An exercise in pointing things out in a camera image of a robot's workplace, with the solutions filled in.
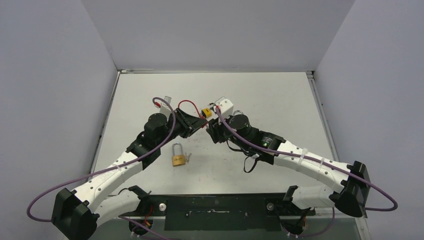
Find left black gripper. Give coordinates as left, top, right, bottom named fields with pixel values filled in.
left=157, top=108, right=207, bottom=148

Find red cable lock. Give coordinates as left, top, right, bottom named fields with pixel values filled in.
left=177, top=99, right=208, bottom=121

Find yellow black padlock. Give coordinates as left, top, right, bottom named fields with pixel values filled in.
left=201, top=108, right=213, bottom=119

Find keys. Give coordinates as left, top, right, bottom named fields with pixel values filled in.
left=184, top=152, right=192, bottom=163

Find brass padlock long shackle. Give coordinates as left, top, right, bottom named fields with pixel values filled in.
left=171, top=142, right=186, bottom=167

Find brass padlock short shackle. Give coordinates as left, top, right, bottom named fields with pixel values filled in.
left=232, top=110, right=244, bottom=116

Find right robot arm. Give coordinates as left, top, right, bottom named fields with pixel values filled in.
left=206, top=114, right=371, bottom=218

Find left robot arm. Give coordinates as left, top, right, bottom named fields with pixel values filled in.
left=51, top=108, right=212, bottom=240

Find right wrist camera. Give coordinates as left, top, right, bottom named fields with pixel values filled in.
left=213, top=96, right=234, bottom=119

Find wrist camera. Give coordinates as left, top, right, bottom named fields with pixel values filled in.
left=153, top=96, right=172, bottom=117
left=213, top=96, right=234, bottom=119

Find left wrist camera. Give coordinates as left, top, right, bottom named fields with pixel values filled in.
left=153, top=96, right=172, bottom=117

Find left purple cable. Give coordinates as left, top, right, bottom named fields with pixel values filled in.
left=26, top=96, right=177, bottom=240

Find purple cable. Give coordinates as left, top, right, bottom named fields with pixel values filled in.
left=26, top=96, right=177, bottom=240
left=214, top=105, right=398, bottom=239

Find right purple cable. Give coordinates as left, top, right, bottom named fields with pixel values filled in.
left=214, top=105, right=398, bottom=239

